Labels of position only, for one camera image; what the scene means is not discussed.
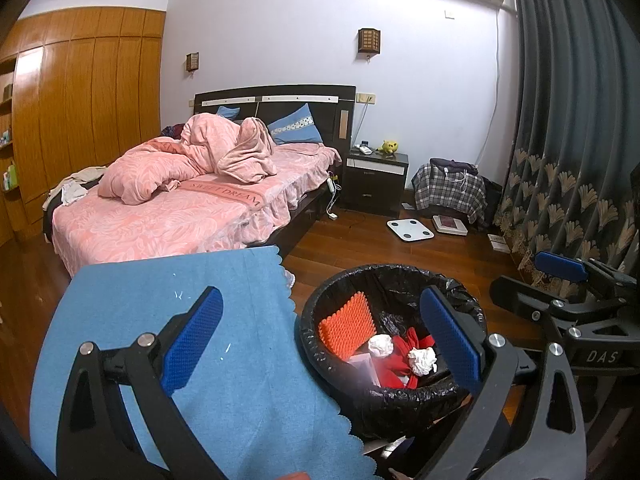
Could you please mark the red cloth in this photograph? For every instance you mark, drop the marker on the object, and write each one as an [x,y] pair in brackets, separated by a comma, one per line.
[400,367]

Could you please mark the dark purple garment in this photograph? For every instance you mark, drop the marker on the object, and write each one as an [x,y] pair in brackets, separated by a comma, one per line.
[170,132]

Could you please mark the dark hoodie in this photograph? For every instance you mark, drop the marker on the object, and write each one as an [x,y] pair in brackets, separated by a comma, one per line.
[455,166]

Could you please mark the dark wooden headboard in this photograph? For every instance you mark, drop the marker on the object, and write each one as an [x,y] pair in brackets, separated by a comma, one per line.
[330,110]

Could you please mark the white printed carton box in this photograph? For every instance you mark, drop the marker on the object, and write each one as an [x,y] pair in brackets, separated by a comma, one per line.
[362,372]

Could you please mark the plaid cloth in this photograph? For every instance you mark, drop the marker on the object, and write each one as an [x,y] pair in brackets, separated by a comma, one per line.
[450,190]

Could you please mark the small shelf bottles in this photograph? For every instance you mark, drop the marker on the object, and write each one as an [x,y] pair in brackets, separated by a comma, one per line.
[6,136]

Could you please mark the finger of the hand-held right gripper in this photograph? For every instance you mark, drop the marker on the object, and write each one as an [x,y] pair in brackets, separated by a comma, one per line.
[560,266]
[520,300]

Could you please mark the black lined waste bin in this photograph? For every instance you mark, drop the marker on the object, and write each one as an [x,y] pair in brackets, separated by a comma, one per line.
[400,285]

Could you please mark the dark nightstand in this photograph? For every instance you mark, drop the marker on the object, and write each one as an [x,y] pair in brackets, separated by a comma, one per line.
[375,180]

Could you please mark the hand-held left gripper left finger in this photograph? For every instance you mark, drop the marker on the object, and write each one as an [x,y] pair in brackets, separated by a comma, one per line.
[192,340]

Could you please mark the plain blue pillow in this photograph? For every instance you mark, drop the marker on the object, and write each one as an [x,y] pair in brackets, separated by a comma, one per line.
[229,111]

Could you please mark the large wooden wall lamp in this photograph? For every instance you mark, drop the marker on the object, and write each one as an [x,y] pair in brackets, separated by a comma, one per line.
[369,41]

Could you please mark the wooden wardrobe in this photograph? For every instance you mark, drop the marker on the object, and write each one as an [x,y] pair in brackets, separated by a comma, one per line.
[75,85]

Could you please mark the white beige clothes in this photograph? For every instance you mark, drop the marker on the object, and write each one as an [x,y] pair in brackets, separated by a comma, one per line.
[75,182]

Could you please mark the white bathroom scale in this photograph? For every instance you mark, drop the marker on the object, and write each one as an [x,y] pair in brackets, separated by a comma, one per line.
[410,230]

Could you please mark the white wall socket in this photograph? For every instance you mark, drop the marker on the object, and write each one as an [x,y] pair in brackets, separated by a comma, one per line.
[367,96]

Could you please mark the grey patterned curtain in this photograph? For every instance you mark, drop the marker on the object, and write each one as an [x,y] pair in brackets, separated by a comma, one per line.
[560,110]

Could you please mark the bed with pink sheet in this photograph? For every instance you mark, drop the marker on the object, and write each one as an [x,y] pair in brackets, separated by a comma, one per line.
[175,215]

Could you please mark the small wooden wall lamp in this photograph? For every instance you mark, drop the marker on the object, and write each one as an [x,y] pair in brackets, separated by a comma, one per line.
[193,61]

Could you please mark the black clothing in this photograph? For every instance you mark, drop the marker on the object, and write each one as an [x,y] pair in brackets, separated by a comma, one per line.
[47,205]

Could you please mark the white paper ball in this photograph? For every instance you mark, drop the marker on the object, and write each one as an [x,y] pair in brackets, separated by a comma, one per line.
[381,345]

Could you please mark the yellow plush toy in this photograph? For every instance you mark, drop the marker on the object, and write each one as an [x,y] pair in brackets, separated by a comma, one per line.
[387,146]

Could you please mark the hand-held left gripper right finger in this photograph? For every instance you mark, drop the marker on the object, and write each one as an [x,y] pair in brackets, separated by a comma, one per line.
[450,340]

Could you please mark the white power strip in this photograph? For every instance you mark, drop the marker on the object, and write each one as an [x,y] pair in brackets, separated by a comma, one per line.
[331,186]

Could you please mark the scale with red centre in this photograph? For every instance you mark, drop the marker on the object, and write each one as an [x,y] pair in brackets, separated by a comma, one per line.
[450,223]

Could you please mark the large orange bubble wrap sheet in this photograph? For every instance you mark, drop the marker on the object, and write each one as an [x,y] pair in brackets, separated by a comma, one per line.
[347,322]

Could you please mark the grey tissue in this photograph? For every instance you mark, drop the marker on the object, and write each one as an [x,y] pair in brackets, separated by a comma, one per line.
[422,360]

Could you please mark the blue tablecloth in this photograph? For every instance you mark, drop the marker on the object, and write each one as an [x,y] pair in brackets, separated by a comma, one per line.
[240,360]

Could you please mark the blue pillow with dotted band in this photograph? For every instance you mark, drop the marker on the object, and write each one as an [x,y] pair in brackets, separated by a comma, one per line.
[295,127]

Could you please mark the white remote control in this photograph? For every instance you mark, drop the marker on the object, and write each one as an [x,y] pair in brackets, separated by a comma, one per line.
[363,149]

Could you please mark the grey lace table cover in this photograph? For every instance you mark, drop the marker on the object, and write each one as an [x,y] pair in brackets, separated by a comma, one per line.
[288,280]

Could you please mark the pink duvet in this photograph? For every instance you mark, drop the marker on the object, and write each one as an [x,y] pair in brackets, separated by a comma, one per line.
[165,160]

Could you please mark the white paper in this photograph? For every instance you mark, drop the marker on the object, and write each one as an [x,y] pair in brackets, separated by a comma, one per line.
[497,242]

